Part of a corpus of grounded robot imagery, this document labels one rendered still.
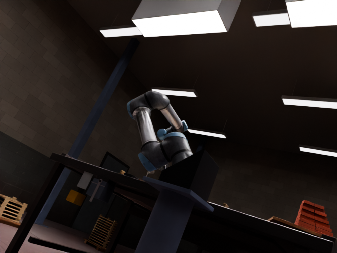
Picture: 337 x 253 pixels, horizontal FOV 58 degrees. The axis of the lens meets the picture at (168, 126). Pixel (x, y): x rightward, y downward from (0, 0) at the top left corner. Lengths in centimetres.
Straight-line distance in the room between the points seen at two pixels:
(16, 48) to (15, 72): 46
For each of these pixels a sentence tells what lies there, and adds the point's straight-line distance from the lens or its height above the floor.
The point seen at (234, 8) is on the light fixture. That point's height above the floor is 331.
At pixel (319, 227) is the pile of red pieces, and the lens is 248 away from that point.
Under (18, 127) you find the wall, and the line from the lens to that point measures 699.
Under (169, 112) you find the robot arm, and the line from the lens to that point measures 198.
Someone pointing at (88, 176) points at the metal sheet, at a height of 83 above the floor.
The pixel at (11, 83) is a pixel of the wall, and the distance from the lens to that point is 685.
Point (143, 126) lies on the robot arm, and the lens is 173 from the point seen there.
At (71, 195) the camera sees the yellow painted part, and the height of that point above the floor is 67.
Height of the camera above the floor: 65
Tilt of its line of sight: 19 degrees up
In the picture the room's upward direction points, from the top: 24 degrees clockwise
